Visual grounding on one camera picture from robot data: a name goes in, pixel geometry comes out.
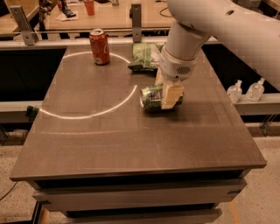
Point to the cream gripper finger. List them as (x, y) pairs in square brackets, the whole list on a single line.
[(159, 77), (171, 94)]

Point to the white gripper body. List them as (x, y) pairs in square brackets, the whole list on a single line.
[(175, 67)]

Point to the left metal bracket post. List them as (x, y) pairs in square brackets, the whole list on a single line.
[(29, 36)]

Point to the green soda can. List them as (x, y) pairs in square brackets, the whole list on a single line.
[(151, 96)]

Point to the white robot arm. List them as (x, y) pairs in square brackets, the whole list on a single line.
[(252, 37)]

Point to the green bottle at table edge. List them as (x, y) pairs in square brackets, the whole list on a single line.
[(31, 113)]

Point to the red soda can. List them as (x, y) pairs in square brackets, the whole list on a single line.
[(100, 47)]

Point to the middle metal bracket post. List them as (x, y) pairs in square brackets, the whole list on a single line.
[(135, 14)]

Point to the metal bracket post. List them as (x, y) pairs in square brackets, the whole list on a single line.
[(135, 14), (29, 36)]

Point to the green chip bag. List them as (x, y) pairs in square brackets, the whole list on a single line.
[(145, 56)]

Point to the orange plastic cup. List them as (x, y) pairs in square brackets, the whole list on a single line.
[(90, 7)]

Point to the clear plastic bottle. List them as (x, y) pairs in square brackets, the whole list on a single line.
[(234, 92), (256, 90)]

